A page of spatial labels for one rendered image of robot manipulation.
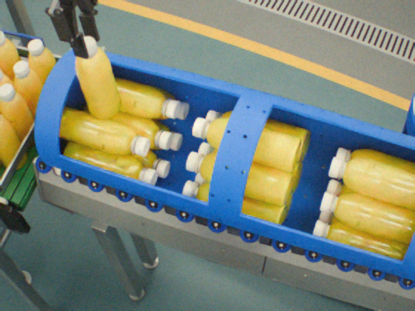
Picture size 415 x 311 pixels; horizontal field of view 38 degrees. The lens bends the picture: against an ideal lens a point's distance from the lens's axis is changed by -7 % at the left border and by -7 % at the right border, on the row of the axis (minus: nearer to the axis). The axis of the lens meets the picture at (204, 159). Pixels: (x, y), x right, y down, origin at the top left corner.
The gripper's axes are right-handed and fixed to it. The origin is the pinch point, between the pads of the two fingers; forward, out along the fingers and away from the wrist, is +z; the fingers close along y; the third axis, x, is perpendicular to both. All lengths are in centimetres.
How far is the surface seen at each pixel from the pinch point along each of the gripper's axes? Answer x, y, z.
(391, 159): -61, 7, 22
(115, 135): -5.4, -6.2, 22.8
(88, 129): 0.8, -6.8, 22.8
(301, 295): -48, 13, 137
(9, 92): 26.9, -1.8, 25.9
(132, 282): 8, -9, 118
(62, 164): 4.9, -14.1, 27.7
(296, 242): -47, -14, 30
